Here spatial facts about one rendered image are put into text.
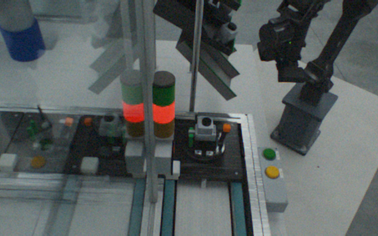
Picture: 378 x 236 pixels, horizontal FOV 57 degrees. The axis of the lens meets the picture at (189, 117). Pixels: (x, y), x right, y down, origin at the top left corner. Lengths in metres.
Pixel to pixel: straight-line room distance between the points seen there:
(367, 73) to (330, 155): 2.09
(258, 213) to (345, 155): 0.49
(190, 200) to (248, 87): 0.65
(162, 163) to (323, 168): 0.71
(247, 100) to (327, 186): 0.47
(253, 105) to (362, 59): 2.21
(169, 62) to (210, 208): 0.79
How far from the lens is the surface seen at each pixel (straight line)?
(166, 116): 0.73
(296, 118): 1.26
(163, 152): 0.78
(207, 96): 1.47
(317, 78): 1.15
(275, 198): 1.09
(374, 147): 1.50
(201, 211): 1.07
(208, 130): 1.05
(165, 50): 1.71
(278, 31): 0.85
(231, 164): 1.11
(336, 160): 1.38
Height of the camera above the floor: 1.86
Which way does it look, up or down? 47 degrees down
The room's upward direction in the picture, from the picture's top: 4 degrees clockwise
